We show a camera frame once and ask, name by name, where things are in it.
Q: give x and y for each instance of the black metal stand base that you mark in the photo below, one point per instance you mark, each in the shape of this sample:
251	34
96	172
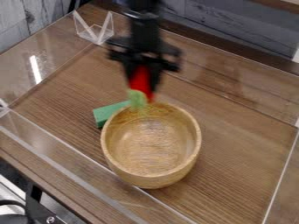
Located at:
26	209

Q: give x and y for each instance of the wooden bowl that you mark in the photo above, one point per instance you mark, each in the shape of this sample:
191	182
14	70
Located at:
151	144

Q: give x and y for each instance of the green foam block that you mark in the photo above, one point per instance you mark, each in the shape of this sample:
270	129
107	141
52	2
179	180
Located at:
104	112

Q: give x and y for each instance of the red felt strawberry toy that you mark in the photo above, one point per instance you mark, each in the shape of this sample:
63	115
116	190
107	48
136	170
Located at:
139	93

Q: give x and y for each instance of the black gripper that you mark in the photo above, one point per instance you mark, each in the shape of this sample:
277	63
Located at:
162	58

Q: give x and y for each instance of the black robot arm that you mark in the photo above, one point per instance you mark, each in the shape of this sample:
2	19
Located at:
143	15

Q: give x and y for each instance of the clear acrylic corner bracket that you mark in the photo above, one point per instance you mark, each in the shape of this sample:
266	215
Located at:
98	34

